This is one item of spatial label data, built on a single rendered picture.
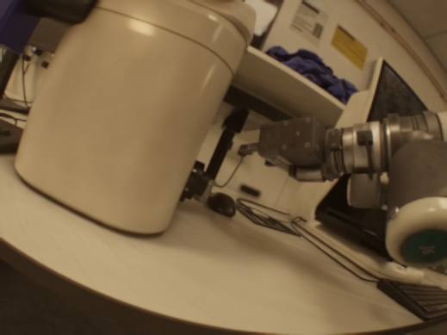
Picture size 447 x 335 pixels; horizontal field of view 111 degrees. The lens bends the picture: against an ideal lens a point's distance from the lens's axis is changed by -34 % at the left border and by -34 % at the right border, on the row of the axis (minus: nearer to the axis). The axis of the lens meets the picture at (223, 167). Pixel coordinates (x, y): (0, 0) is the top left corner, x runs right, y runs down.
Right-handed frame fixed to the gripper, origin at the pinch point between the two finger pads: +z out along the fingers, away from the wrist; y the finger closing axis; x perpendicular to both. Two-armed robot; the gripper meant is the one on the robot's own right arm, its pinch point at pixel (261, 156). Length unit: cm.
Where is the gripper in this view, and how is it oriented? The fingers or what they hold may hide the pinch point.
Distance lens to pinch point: 38.0
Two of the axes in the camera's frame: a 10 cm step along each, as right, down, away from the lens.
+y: 6.5, 2.7, 7.1
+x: 1.6, -9.6, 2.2
